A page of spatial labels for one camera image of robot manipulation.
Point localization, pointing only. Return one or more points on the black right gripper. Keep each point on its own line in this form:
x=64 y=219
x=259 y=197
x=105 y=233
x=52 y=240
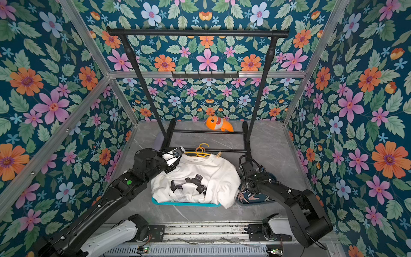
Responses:
x=249 y=181

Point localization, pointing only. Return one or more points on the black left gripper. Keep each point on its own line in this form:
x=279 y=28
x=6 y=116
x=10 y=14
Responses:
x=172 y=167

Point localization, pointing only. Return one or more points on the yellow plastic hanger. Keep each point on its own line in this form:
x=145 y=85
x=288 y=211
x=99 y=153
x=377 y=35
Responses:
x=200 y=151

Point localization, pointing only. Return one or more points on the white t-shirt black print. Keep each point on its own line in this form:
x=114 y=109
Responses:
x=205 y=180

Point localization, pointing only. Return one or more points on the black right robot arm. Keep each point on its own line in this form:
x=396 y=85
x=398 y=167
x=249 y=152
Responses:
x=307 y=219

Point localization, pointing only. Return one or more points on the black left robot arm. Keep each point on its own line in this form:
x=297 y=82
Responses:
x=148 y=163

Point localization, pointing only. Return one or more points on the dark teal clothespin tray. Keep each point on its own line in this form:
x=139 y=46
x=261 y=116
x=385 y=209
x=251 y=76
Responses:
x=247 y=198

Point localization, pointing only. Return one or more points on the teal laundry basket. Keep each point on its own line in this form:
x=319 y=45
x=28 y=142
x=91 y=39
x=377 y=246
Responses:
x=186 y=204

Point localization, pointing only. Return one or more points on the orange fish plush toy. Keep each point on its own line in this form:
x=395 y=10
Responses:
x=216 y=123

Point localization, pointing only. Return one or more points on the black clothes rack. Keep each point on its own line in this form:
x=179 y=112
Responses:
x=145 y=57

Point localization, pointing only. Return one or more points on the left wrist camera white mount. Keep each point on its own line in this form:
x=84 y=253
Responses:
x=173 y=155

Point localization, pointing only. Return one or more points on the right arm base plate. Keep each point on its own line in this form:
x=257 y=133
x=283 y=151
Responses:
x=262 y=233

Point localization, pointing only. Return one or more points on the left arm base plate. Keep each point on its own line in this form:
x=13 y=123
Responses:
x=153 y=233

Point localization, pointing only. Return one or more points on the black wall hook rail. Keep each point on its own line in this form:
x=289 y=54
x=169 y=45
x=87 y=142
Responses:
x=204 y=75

